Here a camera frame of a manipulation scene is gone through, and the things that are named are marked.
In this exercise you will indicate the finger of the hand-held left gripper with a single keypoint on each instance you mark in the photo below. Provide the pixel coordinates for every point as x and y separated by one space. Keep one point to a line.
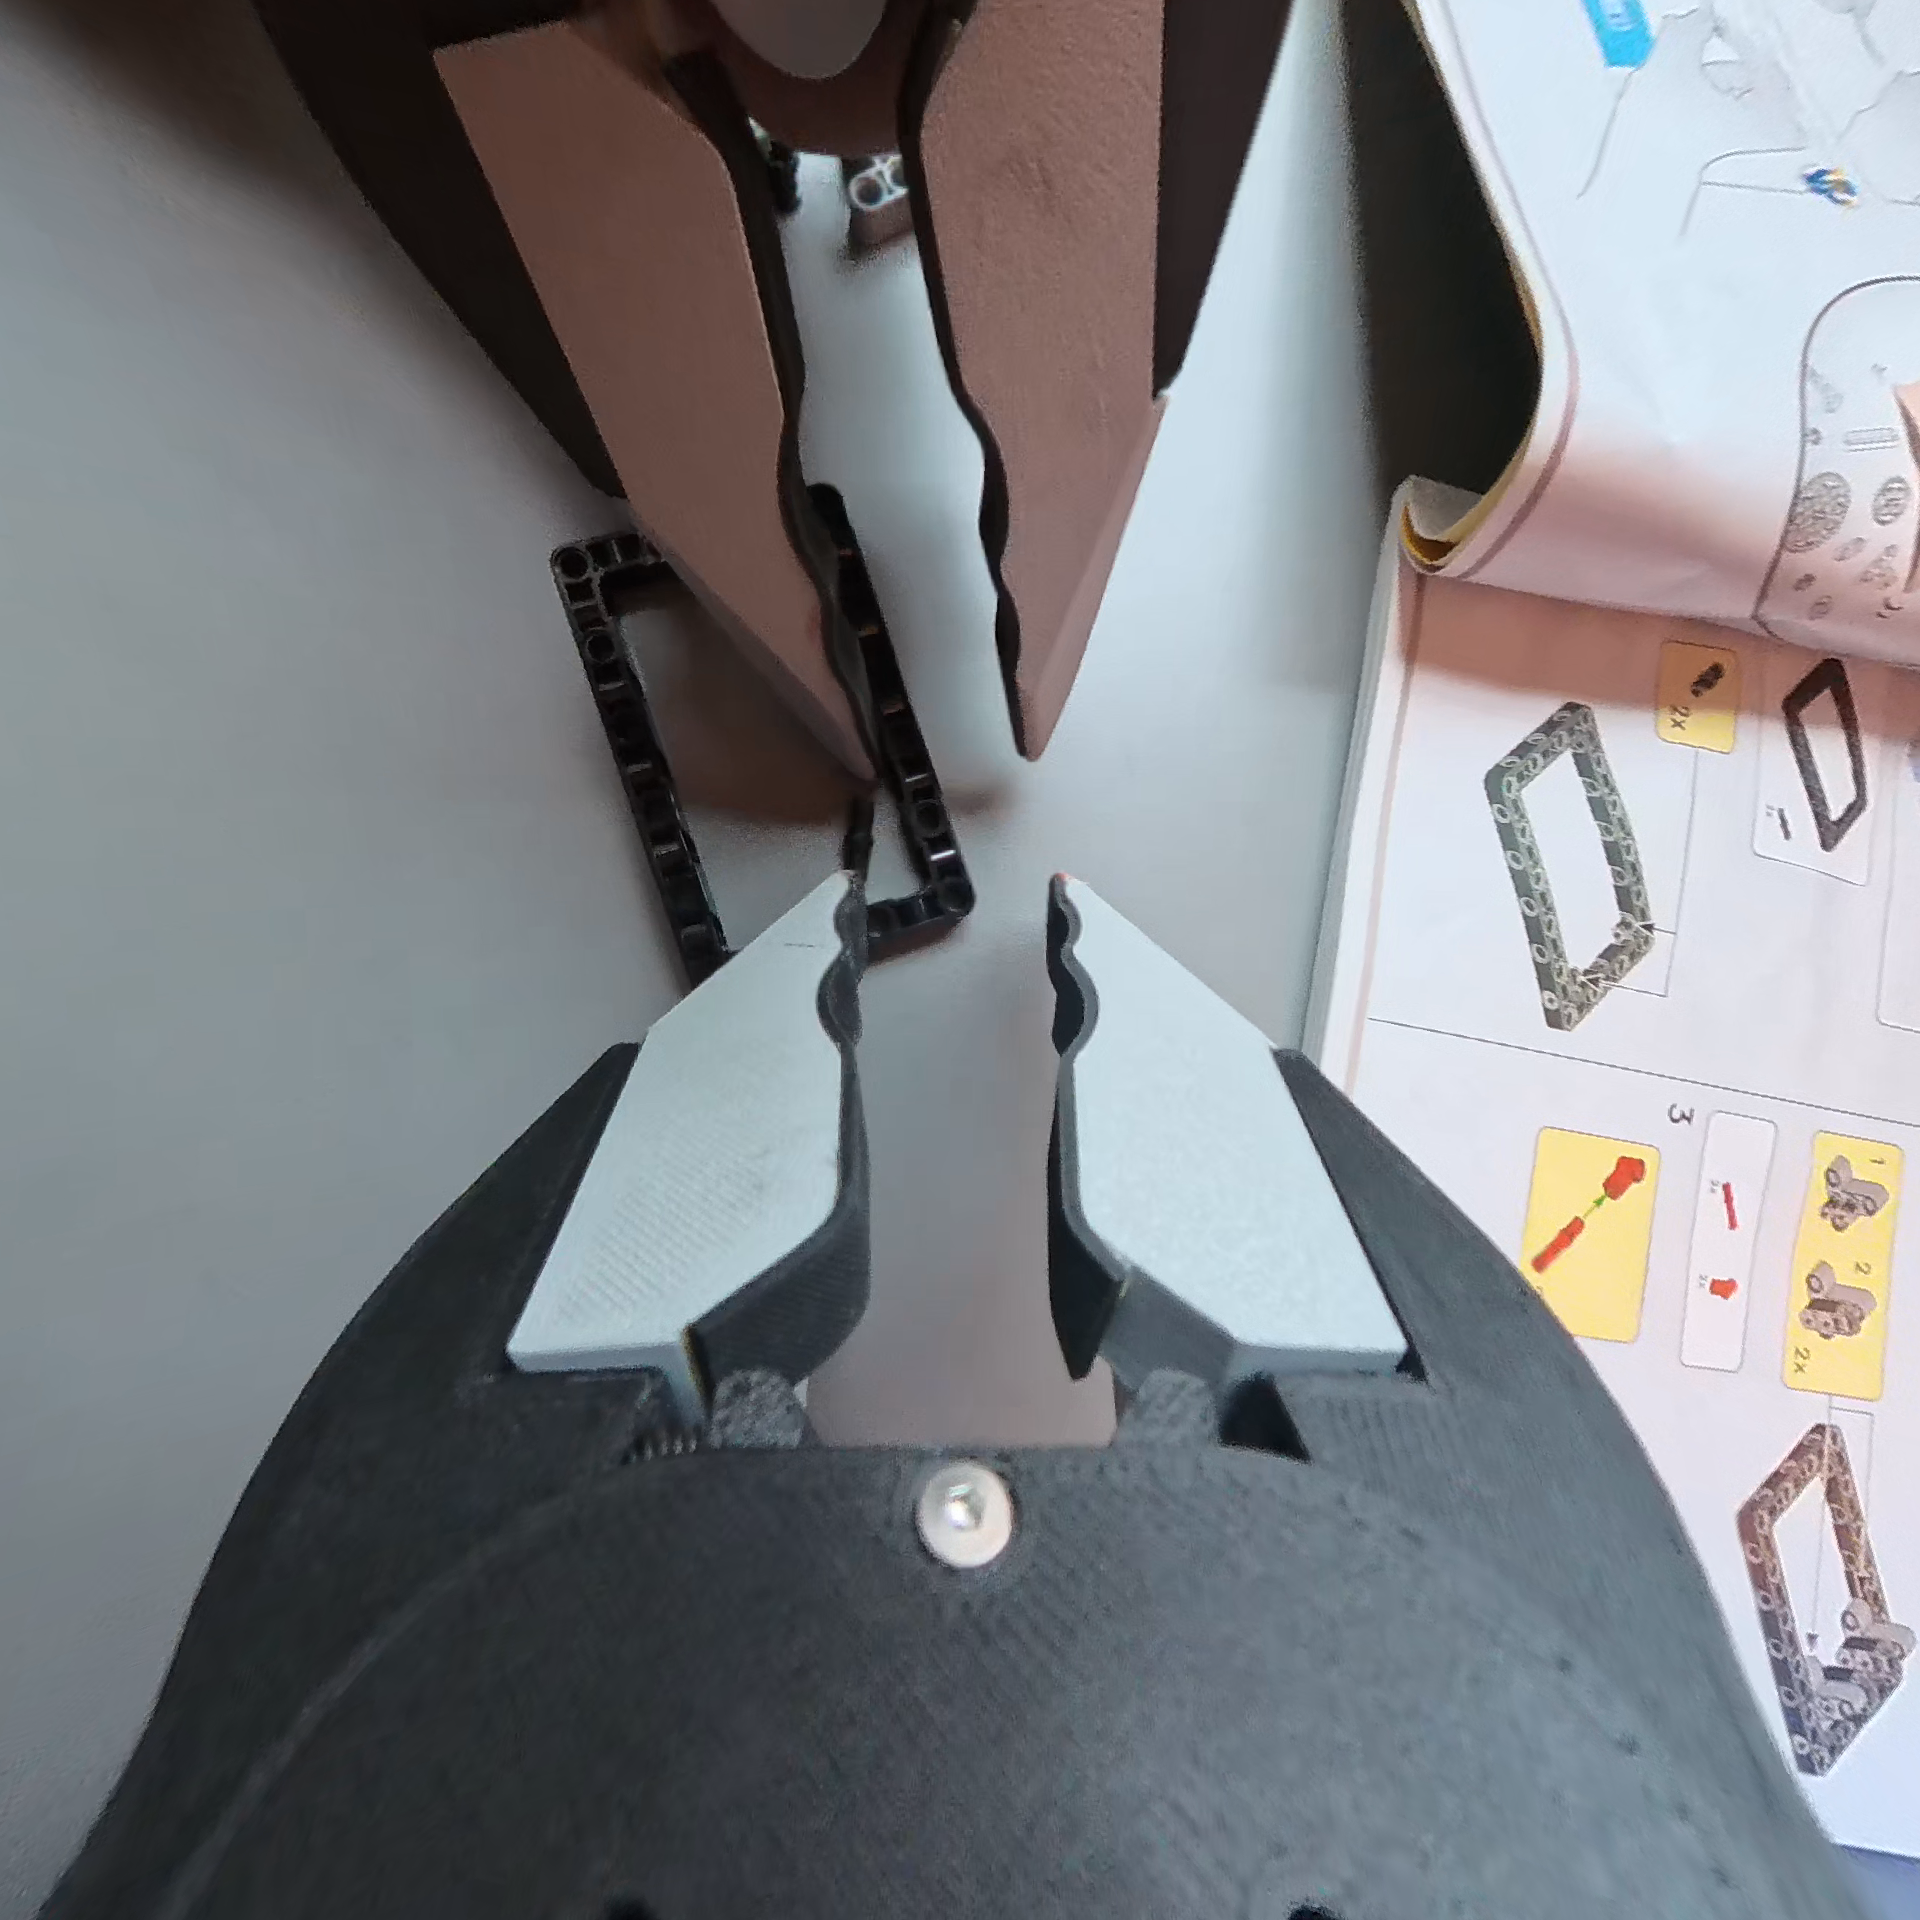
1065 300
645 300

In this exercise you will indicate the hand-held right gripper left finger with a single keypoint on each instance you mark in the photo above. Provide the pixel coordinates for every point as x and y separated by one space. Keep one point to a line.
705 1170

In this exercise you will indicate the small black lego pin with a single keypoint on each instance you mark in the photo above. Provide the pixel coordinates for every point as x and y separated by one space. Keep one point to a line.
860 832

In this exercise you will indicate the light grey lego connector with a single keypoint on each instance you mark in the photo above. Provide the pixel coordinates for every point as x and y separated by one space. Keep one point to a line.
878 211

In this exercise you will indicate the lego instruction booklet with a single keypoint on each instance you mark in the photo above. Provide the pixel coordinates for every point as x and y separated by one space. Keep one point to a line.
1441 930

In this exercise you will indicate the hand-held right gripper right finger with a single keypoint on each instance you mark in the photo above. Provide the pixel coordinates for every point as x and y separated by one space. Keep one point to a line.
1214 1184

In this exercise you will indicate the black rectangular lego frame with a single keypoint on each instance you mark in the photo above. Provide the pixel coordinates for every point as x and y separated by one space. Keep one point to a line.
631 721

